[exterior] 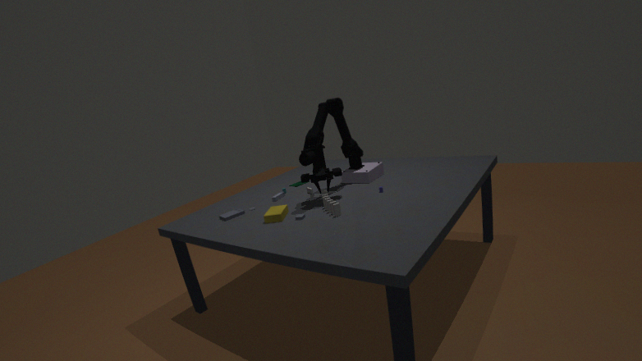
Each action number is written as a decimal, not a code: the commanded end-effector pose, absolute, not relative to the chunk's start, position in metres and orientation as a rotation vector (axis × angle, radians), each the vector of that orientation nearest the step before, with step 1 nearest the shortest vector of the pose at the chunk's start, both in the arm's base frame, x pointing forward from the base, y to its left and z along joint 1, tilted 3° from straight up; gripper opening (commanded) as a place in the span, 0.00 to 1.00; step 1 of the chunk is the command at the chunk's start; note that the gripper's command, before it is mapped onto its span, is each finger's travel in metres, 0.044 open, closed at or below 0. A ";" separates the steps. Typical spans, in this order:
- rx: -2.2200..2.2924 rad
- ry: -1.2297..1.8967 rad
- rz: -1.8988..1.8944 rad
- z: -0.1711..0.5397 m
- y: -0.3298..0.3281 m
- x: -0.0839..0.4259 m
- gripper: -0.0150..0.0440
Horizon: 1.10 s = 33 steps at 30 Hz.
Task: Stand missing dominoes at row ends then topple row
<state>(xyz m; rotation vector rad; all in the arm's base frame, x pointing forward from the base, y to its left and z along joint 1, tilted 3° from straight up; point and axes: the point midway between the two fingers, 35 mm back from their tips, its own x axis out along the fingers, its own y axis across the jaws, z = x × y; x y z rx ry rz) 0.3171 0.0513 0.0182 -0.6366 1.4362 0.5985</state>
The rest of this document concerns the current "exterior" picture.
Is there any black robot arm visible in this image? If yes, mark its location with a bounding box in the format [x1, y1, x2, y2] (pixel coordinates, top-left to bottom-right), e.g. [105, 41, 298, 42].
[299, 98, 365, 181]

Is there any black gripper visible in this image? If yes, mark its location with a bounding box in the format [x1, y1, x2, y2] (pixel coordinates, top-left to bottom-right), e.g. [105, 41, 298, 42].
[300, 159, 342, 194]

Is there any olive yellow block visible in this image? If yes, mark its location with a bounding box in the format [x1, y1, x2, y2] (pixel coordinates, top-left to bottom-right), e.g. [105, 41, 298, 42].
[264, 205, 288, 223]

